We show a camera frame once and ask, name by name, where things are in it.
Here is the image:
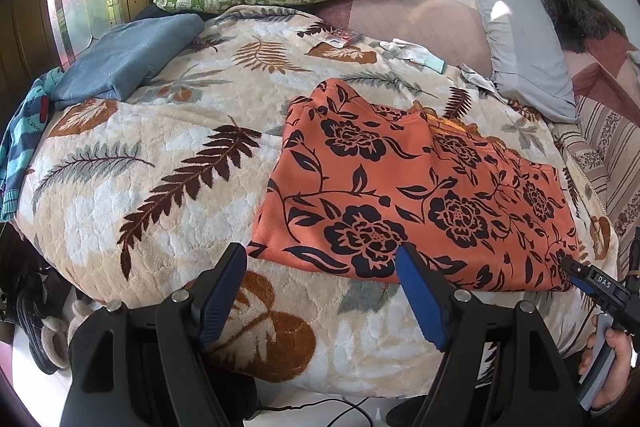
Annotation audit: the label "folded blue garment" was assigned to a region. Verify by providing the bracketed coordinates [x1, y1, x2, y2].
[50, 13, 206, 112]

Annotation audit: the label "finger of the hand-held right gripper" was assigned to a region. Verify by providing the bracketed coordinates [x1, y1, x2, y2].
[559, 256, 596, 297]

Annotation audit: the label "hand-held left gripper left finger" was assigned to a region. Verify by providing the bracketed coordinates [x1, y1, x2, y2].
[60, 243, 258, 427]

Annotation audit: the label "dark fur garment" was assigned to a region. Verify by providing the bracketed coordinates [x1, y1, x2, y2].
[542, 0, 630, 55]

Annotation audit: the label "pink and brown blanket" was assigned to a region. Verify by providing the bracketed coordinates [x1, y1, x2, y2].
[569, 32, 640, 108]

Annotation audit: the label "black shoe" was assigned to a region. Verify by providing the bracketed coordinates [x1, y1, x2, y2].
[16, 289, 61, 376]

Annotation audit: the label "pink quilted pillow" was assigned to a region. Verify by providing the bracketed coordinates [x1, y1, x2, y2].
[315, 0, 497, 78]

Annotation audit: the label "beige striped quilt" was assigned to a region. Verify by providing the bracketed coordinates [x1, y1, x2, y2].
[550, 94, 640, 253]

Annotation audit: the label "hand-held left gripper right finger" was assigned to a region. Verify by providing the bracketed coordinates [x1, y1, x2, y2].
[396, 242, 585, 427]

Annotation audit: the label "furry beige slipper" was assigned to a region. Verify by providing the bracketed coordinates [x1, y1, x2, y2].
[41, 299, 97, 370]

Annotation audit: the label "leaf print fleece blanket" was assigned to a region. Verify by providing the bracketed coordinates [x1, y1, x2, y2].
[11, 4, 621, 398]

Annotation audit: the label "teal striped garment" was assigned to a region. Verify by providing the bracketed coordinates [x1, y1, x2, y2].
[0, 68, 66, 224]

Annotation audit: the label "grey pillow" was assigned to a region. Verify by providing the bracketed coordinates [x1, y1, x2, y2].
[458, 0, 579, 124]

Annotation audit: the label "small colourful box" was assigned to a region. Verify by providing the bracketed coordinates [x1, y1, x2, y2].
[324, 29, 364, 48]

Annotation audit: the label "white gloves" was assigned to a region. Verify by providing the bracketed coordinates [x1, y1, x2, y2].
[379, 38, 432, 62]

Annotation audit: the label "person's right hand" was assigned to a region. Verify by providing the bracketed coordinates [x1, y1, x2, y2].
[579, 314, 637, 409]

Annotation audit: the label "black cable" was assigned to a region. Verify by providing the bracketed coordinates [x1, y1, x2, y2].
[255, 396, 388, 427]

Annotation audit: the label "orange black floral garment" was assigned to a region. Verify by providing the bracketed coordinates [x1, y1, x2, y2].
[246, 78, 586, 294]

